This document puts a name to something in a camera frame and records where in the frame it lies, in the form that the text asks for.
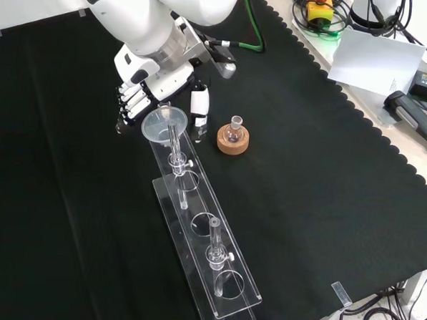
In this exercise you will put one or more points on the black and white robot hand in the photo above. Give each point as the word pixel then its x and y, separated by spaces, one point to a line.
pixel 160 78

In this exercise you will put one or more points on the translucent plastic funnel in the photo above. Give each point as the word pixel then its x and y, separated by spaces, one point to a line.
pixel 158 126

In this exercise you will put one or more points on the clear acrylic funnel stand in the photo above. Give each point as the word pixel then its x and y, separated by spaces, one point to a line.
pixel 209 238

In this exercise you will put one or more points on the small round-bottom glass flask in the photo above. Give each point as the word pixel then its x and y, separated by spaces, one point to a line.
pixel 233 130

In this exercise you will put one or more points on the black bench cloth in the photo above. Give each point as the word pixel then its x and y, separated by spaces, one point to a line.
pixel 306 172

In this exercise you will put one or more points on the yellow stop button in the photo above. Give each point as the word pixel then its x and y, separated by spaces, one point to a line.
pixel 319 9

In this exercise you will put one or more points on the white paper sheet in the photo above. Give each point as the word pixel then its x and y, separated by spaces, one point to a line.
pixel 376 61

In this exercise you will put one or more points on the black handheld device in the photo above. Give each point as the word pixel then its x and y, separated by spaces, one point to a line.
pixel 412 116

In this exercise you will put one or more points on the clear plastic marker strip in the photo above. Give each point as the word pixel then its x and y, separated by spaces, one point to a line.
pixel 341 294

